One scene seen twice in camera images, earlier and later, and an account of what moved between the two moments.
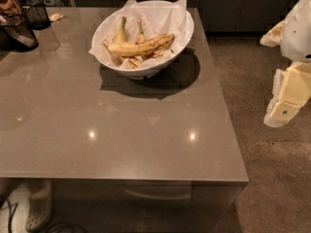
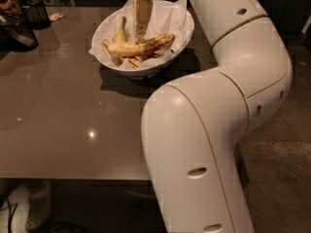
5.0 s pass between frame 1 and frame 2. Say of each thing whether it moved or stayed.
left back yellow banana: stayed
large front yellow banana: stayed
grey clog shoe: stayed
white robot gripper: moved
